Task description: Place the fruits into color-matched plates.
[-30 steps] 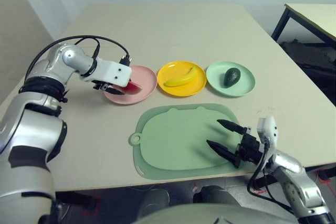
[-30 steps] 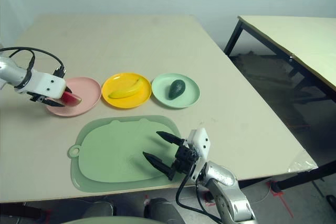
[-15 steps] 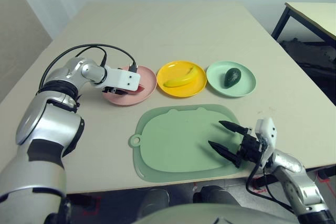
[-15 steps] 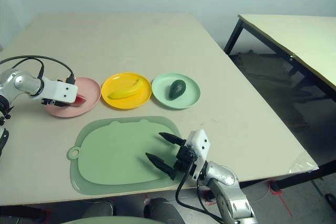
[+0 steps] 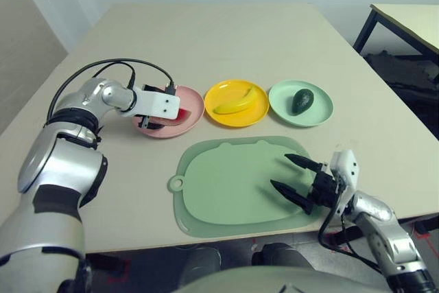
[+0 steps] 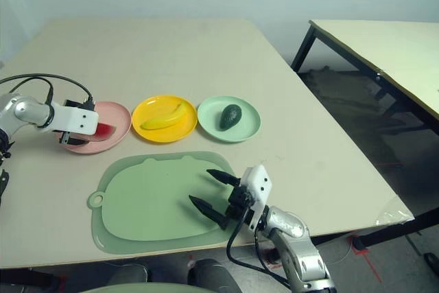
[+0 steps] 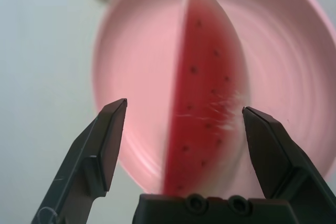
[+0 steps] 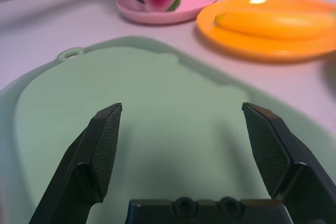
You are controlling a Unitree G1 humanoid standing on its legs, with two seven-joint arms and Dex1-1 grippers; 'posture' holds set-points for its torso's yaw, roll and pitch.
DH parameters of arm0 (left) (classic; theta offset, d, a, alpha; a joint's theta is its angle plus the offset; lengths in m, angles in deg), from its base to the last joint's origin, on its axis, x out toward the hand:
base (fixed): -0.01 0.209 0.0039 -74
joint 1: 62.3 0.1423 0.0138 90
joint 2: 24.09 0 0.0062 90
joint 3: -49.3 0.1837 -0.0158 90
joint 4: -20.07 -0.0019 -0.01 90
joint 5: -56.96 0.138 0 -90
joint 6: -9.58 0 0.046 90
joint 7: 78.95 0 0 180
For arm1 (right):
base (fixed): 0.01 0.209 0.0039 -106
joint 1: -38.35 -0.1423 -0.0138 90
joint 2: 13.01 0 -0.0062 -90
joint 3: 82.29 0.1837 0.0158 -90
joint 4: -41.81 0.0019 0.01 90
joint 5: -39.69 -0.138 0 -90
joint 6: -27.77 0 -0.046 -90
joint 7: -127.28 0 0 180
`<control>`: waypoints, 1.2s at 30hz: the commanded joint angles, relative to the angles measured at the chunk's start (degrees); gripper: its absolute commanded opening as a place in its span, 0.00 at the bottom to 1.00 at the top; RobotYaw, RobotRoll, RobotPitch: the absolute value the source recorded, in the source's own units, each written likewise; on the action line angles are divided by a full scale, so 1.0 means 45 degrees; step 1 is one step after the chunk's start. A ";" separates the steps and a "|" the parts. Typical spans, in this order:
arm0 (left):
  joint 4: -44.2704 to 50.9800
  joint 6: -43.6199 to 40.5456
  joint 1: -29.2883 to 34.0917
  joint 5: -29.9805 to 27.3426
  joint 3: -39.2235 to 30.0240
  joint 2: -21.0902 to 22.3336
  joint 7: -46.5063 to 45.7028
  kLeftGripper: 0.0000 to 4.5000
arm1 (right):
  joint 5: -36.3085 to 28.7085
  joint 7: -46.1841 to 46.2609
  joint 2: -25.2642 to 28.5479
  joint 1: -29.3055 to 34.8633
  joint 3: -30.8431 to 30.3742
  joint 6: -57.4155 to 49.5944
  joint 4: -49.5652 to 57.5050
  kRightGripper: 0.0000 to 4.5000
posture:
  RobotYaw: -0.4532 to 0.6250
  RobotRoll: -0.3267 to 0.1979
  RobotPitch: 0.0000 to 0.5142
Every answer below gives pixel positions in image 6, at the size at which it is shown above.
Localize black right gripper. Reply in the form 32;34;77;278
188;168;258;231

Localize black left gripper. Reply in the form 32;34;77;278
58;99;89;147

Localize toy watermelon slice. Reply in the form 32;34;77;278
95;121;117;139

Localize dark green toy avocado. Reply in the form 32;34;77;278
219;103;244;132

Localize yellow toy banana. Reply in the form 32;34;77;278
139;101;189;130

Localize pink round plate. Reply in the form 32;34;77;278
56;100;132;155

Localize green cutting board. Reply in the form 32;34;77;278
86;150;241;256

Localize yellow round plate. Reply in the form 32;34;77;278
131;94;198;143

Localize dark right robot leg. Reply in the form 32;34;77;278
187;258;239;293

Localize mint green round plate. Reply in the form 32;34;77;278
196;95;262;143

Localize grey left robot leg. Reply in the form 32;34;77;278
109;263;150;293

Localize grey-green robot torso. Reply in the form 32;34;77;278
80;282;191;293

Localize red floor tape line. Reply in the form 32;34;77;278
349;234;382;284

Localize clear plastic film piece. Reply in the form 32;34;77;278
375;196;416;227

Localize beige side table black legs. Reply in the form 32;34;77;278
290;19;439;119

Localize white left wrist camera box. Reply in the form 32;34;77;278
51;102;99;136

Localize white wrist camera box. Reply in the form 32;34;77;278
51;102;99;136
239;164;274;231

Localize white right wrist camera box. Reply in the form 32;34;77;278
239;164;274;231

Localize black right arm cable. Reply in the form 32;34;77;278
226;207;292;289

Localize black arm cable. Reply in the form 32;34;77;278
0;73;95;113
226;207;292;289

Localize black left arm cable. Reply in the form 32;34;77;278
0;73;95;113

